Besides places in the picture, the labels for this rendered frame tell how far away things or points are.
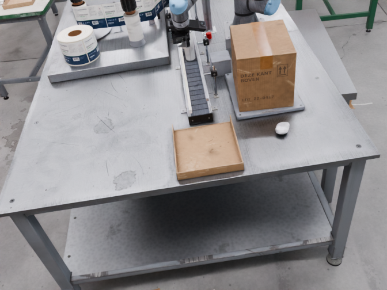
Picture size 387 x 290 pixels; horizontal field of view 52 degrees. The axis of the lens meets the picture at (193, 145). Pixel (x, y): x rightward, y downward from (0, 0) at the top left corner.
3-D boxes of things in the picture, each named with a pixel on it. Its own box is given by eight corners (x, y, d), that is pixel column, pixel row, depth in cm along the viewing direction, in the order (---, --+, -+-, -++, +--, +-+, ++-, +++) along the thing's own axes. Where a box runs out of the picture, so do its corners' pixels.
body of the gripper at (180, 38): (171, 31, 190) (168, 16, 178) (189, 29, 189) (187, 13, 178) (173, 45, 187) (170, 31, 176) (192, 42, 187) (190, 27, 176)
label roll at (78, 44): (91, 44, 237) (84, 21, 227) (106, 56, 224) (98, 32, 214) (60, 56, 230) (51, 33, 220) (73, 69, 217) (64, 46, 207)
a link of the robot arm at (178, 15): (192, -4, 162) (179, 11, 160) (193, 12, 173) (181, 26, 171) (177, -13, 164) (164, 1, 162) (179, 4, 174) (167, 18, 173)
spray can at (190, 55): (185, 57, 212) (179, 21, 198) (194, 55, 212) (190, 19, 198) (186, 62, 208) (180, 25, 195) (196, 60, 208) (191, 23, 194)
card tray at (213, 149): (173, 130, 176) (171, 123, 174) (231, 121, 176) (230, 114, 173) (177, 180, 154) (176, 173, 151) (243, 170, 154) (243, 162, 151)
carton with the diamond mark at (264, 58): (232, 75, 199) (229, 25, 181) (281, 69, 198) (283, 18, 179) (239, 112, 177) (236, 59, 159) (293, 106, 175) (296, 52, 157)
